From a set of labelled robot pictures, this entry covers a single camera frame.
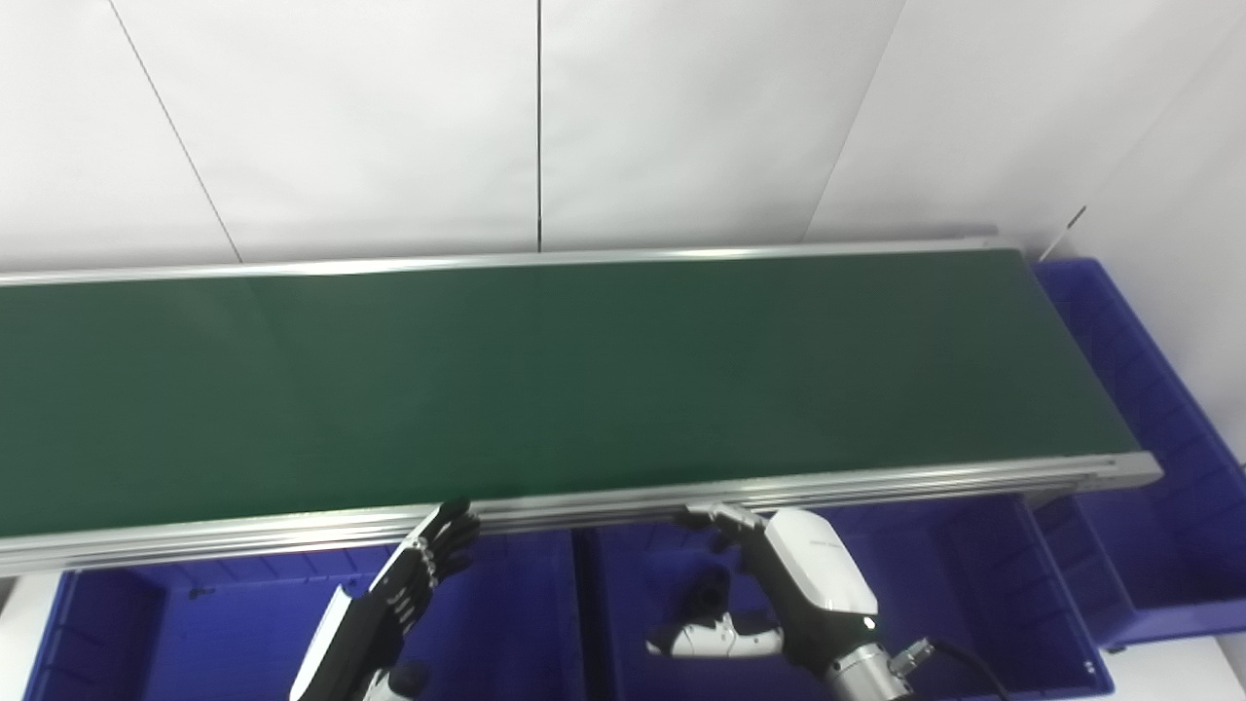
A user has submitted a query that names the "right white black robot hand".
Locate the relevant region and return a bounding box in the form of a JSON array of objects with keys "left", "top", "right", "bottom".
[{"left": 647, "top": 501, "right": 883, "bottom": 674}]

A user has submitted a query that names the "large blue plastic bin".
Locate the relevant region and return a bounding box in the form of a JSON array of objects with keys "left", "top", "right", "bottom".
[
  {"left": 1030, "top": 257, "right": 1246, "bottom": 652},
  {"left": 574, "top": 495, "right": 1117, "bottom": 701},
  {"left": 24, "top": 531, "right": 586, "bottom": 701}
]

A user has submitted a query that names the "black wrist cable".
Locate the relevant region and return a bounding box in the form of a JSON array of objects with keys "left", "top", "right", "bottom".
[{"left": 891, "top": 637, "right": 1015, "bottom": 701}]

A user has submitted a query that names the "green conveyor belt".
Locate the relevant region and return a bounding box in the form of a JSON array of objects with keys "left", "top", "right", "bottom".
[{"left": 0, "top": 237, "right": 1165, "bottom": 577}]

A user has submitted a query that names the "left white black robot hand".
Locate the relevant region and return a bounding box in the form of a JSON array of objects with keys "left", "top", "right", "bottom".
[{"left": 290, "top": 499, "right": 482, "bottom": 701}]

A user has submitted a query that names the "black plastic part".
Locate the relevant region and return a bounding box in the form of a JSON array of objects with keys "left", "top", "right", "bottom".
[{"left": 681, "top": 570, "right": 732, "bottom": 625}]

